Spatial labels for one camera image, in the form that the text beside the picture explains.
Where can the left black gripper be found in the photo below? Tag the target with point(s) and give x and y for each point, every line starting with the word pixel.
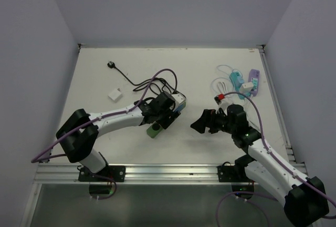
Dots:
pixel 165 122

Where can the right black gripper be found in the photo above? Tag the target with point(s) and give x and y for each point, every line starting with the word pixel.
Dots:
pixel 207 120

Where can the green power strip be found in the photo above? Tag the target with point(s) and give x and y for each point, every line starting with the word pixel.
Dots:
pixel 155 129

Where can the blue cube adapter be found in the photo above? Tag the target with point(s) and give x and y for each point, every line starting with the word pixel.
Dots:
pixel 180 107

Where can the white charger plug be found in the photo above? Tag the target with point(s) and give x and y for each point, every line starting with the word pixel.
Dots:
pixel 115 95

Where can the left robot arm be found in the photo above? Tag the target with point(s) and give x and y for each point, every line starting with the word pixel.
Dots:
pixel 78 134

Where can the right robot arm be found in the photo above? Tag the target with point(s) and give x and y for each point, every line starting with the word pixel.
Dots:
pixel 303 199

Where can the white charger on teal strip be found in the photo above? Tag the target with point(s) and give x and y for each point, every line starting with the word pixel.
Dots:
pixel 246 87

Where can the teal power strip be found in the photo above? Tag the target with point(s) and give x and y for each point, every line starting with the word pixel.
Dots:
pixel 237 80

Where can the purple power strip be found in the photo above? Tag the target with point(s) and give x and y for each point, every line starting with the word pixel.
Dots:
pixel 256 74

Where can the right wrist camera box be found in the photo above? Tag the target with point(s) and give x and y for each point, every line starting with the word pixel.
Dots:
pixel 222 103

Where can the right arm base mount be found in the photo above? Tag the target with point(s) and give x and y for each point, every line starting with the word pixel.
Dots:
pixel 236 172

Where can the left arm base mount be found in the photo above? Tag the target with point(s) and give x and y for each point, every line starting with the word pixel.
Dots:
pixel 105 173

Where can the aluminium front rail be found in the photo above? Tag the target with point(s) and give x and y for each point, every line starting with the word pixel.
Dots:
pixel 62 173

